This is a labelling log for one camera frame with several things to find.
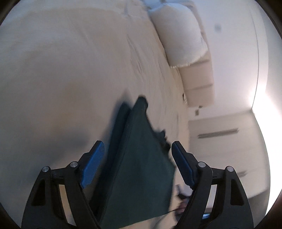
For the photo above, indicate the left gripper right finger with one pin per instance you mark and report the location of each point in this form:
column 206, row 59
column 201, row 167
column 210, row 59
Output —
column 218, row 199

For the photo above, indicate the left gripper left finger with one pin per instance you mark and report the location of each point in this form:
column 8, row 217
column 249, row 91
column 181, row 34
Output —
column 44, row 208

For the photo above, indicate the dark teal knit sweater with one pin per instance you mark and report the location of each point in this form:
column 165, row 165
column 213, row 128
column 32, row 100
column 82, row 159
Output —
column 136, row 182

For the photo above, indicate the white wardrobe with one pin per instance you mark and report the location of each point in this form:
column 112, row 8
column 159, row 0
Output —
column 237, row 141

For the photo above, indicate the beige upholstered headboard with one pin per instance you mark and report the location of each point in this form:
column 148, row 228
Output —
column 198, row 81

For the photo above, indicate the white bed sheet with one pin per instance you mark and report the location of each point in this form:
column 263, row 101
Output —
column 66, row 66

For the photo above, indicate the white pillow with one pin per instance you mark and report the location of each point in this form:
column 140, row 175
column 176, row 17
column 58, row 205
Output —
column 179, row 33

